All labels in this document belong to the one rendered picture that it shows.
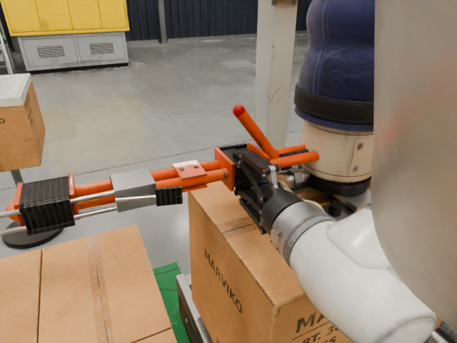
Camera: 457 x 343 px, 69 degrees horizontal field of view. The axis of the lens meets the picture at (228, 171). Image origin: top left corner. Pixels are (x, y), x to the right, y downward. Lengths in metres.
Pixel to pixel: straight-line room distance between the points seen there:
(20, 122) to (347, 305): 1.92
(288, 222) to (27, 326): 1.06
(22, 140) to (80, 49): 5.90
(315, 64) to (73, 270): 1.18
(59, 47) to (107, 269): 6.76
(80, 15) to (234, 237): 7.32
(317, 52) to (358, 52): 0.08
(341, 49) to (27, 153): 1.82
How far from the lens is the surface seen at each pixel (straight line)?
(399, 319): 0.38
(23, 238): 2.68
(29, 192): 0.61
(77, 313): 1.33
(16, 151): 2.16
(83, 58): 7.95
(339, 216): 0.75
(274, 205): 0.50
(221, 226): 0.71
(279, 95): 1.82
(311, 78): 0.69
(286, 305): 0.59
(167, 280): 2.10
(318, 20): 0.68
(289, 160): 0.70
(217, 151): 0.67
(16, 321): 1.40
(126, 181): 0.60
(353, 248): 0.41
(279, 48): 1.76
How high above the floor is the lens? 1.51
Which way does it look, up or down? 29 degrees down
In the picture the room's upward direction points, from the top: straight up
